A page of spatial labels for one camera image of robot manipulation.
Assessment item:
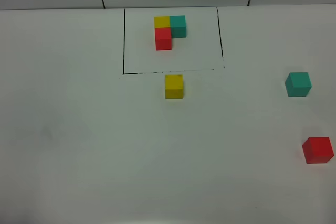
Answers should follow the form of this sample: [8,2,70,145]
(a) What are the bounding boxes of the red template block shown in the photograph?
[155,27,172,50]

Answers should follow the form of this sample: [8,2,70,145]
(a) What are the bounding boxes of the yellow template block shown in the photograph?
[154,16,171,28]

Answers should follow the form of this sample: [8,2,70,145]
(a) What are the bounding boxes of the green template block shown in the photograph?
[170,15,186,38]

